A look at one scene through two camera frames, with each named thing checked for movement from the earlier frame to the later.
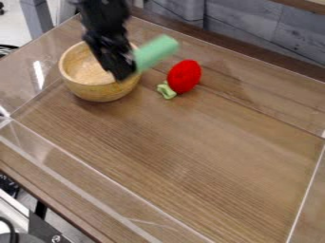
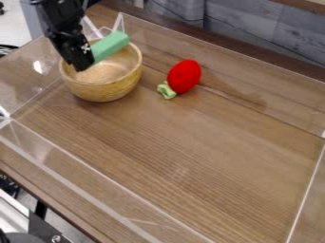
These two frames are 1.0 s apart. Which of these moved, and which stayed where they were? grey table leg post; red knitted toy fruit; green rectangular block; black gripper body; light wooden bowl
Moved: black gripper body; green rectangular block
Stayed: light wooden bowl; grey table leg post; red knitted toy fruit
